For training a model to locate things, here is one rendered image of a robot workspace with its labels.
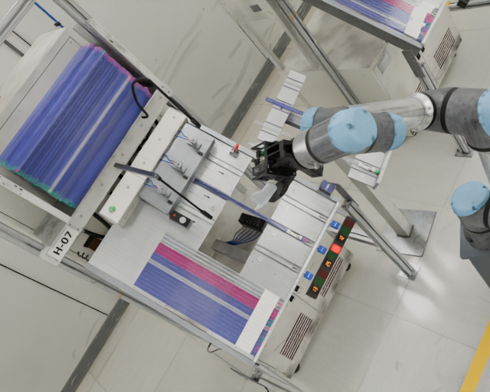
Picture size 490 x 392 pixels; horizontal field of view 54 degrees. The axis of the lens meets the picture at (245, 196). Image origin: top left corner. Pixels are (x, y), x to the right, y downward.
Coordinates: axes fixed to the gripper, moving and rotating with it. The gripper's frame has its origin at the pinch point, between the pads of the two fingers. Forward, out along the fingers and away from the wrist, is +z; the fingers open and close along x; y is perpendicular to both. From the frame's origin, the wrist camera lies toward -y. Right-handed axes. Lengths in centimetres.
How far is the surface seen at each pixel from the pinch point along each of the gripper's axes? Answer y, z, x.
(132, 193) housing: 1, 77, -14
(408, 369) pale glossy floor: -116, 56, 56
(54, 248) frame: 25, 86, 6
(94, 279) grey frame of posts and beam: 8, 97, 15
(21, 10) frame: 45, 59, -65
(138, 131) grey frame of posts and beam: 0, 73, -37
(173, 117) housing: -12, 69, -44
